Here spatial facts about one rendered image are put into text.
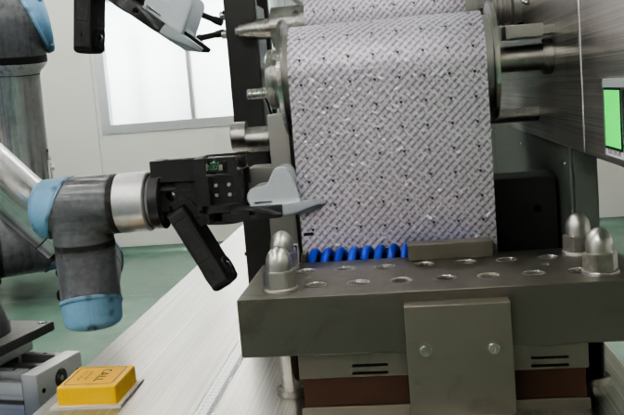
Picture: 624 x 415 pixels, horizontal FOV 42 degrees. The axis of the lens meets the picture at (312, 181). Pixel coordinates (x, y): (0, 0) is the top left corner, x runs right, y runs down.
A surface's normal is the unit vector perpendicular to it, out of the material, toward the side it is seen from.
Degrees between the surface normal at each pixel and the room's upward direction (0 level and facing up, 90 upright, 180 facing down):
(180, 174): 90
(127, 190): 61
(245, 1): 90
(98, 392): 90
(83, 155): 90
